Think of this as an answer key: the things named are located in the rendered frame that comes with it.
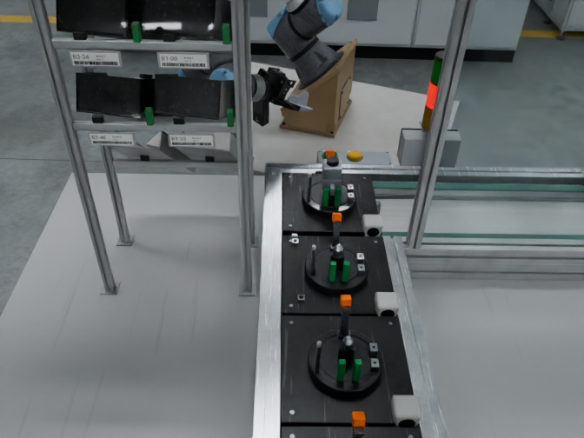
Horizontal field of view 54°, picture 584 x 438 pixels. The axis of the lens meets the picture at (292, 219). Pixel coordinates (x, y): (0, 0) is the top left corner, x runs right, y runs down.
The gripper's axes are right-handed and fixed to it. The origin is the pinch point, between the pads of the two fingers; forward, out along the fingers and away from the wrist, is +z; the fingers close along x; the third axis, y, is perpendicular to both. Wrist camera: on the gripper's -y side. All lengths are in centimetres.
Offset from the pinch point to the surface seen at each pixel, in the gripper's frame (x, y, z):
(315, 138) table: -4.5, -11.4, 15.8
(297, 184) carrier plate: -26.1, -11.7, -21.2
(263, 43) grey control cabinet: 177, -43, 212
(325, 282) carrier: -55, -14, -45
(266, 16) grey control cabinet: 178, -24, 202
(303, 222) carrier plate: -38, -14, -31
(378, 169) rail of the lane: -35.5, -1.5, -0.9
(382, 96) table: -2, 5, 52
